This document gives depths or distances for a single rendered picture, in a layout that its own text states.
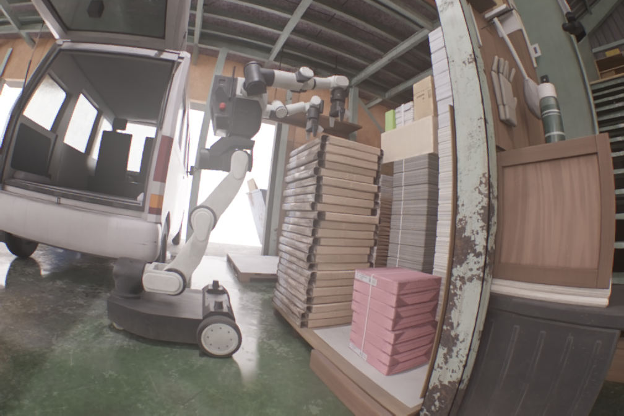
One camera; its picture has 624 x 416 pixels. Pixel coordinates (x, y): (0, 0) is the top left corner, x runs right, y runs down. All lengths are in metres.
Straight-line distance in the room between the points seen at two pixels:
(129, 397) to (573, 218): 1.32
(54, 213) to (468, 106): 2.02
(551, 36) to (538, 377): 1.65
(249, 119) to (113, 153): 2.73
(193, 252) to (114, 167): 2.63
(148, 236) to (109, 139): 2.40
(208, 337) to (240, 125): 1.00
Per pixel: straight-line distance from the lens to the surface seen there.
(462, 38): 0.87
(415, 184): 1.42
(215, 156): 1.33
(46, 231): 1.88
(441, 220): 1.29
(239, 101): 1.36
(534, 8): 2.00
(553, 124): 0.83
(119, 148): 3.80
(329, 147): 1.36
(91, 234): 1.73
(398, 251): 1.47
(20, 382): 1.14
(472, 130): 0.73
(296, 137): 4.08
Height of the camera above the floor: 0.66
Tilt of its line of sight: 8 degrees up
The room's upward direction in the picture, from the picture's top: 5 degrees clockwise
